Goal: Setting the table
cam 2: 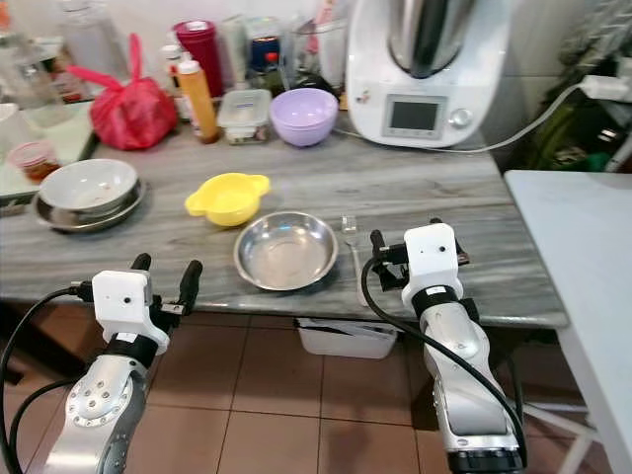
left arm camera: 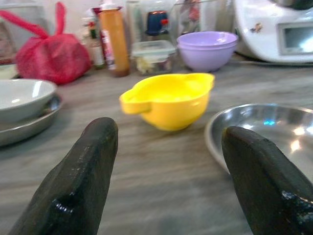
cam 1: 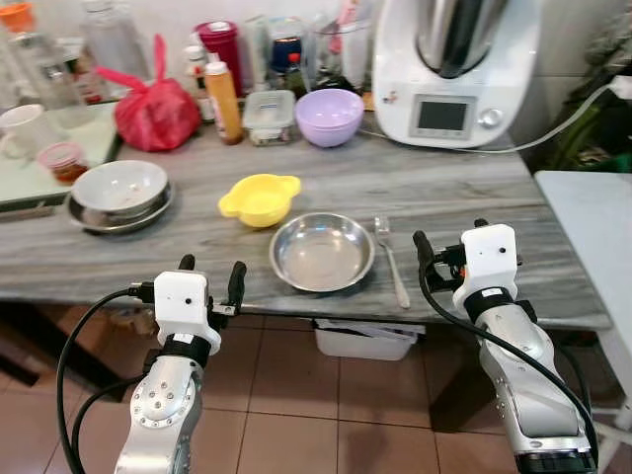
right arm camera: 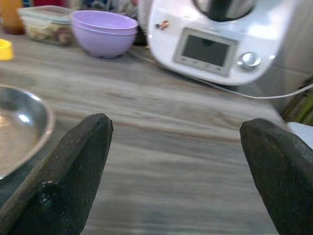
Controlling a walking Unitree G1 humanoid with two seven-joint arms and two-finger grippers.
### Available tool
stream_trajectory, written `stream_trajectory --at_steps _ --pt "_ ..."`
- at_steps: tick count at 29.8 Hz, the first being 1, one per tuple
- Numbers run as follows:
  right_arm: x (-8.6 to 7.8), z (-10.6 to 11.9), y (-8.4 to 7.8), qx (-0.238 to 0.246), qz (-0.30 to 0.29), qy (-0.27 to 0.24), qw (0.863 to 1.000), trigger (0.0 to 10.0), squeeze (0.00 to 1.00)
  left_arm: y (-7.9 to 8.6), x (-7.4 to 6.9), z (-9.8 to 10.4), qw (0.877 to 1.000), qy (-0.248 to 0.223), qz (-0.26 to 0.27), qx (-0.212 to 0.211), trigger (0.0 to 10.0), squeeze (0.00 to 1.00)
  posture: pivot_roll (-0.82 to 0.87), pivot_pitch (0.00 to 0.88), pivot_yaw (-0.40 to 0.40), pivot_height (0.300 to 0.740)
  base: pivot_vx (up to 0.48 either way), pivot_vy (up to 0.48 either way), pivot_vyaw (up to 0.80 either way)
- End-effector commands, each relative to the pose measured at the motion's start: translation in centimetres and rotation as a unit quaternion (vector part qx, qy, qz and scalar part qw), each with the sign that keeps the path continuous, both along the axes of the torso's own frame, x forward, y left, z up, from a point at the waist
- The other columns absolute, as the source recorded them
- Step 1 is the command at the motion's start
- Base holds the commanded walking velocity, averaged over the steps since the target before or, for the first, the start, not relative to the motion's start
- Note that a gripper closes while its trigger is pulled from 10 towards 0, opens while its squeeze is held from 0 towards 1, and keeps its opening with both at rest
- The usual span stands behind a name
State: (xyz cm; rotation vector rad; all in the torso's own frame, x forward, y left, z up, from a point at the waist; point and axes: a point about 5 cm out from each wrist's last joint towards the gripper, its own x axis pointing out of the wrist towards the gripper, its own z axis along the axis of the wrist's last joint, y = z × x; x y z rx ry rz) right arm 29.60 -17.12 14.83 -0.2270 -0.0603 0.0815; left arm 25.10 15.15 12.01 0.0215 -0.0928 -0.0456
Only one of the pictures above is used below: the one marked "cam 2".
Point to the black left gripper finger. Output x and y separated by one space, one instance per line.
142 262
192 281

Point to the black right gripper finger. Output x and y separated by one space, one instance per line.
377 243
435 223

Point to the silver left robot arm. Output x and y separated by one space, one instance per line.
99 400

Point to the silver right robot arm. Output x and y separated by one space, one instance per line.
469 380

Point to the silver metal fork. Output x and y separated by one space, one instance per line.
356 272

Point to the steel plate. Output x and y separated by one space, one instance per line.
117 218

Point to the shallow steel bowl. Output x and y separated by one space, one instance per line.
286 253

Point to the white plastic box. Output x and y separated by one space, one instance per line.
346 339

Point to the white kitchen food processor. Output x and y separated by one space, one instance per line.
430 89

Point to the pale green tray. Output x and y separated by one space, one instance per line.
74 138

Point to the purple plastic bowl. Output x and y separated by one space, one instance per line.
303 118

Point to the white side table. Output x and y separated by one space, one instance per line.
578 257

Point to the red plastic bag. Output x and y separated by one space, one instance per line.
133 116

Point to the small tub with red lid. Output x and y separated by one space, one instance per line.
34 161

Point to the orange sauce bottle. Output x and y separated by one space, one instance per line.
199 103

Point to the clear plastic food container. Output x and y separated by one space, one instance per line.
244 116

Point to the dark jar with blue label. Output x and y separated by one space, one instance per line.
265 59

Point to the dark red canister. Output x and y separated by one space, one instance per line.
197 43

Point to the clear glass bottle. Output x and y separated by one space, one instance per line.
89 39

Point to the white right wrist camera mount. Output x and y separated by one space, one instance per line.
433 259

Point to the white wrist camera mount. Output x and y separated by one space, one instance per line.
123 301
433 259

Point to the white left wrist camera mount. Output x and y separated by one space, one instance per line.
123 301

